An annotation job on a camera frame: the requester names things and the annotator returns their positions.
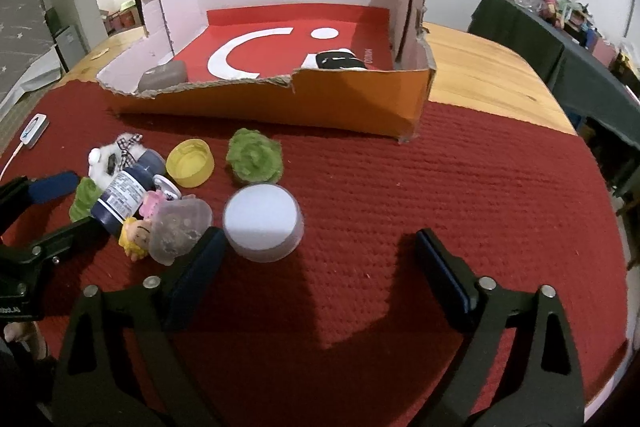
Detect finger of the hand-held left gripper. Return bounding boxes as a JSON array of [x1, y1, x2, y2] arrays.
[[0, 216, 111, 280], [0, 172, 80, 233]]

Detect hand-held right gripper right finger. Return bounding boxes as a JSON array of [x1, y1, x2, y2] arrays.
[[414, 228, 587, 427]]

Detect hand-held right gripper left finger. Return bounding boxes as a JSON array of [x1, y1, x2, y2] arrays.
[[50, 227, 227, 427]]

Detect small green moss ball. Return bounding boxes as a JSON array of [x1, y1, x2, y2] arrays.
[[68, 177, 103, 224]]

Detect clear plastic container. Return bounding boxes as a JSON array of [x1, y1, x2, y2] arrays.
[[148, 198, 213, 266]]

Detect white plush toy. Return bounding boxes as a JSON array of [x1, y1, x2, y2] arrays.
[[87, 133, 148, 192]]

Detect dark blue bottle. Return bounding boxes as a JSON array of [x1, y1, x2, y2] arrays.
[[91, 150, 167, 237]]

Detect white round container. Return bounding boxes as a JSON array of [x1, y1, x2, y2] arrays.
[[222, 184, 305, 263]]

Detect large green moss ball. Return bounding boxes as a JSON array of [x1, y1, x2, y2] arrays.
[[226, 128, 285, 185]]

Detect orange cardboard box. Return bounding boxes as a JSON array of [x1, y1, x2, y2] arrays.
[[96, 0, 437, 145]]

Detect person's left hand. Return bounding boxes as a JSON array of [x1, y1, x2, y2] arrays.
[[2, 321, 48, 359]]

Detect white small device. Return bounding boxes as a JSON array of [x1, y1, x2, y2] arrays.
[[19, 113, 51, 150]]

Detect small blonde doll figure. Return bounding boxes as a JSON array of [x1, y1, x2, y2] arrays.
[[118, 174, 183, 263]]

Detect red woven mat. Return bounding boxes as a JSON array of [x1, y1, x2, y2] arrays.
[[0, 79, 630, 427]]

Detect yellow bottle cap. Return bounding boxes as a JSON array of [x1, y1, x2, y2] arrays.
[[166, 138, 216, 188]]

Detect grey cabinet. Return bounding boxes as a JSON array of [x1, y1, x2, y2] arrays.
[[45, 9, 88, 72]]

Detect grey star-printed cloth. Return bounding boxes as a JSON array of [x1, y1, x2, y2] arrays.
[[0, 0, 66, 108]]

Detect grey zip case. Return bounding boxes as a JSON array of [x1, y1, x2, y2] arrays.
[[137, 61, 188, 92]]

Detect red crates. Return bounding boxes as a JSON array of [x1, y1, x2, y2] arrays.
[[102, 9, 138, 35]]

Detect black and white rolled sock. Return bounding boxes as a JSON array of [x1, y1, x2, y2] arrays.
[[300, 48, 371, 72]]

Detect table with dark cloth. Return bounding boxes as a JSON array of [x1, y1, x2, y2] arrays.
[[467, 0, 640, 202]]

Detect clutter of bottles and knick-knacks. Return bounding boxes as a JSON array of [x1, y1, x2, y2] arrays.
[[492, 0, 640, 78]]

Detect white cable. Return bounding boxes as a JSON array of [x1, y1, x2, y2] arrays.
[[0, 139, 28, 180]]

